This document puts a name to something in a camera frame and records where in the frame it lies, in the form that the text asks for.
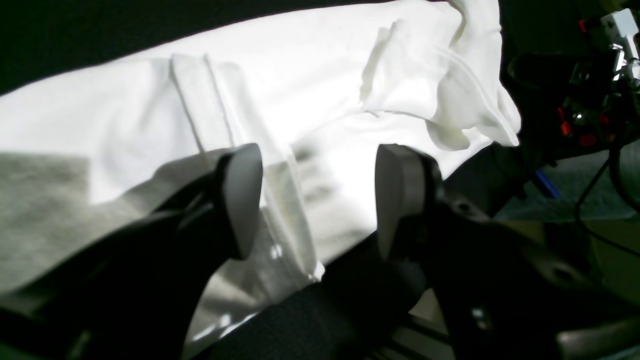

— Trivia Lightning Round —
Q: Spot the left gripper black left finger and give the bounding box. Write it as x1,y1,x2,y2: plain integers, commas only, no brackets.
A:
1,143,263,360

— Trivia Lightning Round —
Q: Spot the black table cloth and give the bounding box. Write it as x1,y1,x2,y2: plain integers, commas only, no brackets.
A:
0,0,640,360

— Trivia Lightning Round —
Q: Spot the white printed t-shirt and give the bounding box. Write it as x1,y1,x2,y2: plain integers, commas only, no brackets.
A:
0,0,521,357

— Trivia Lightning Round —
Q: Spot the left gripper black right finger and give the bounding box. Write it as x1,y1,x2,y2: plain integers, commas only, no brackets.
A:
375,144,640,360

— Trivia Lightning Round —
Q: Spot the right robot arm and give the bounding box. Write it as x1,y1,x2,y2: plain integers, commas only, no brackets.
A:
506,7,639,159

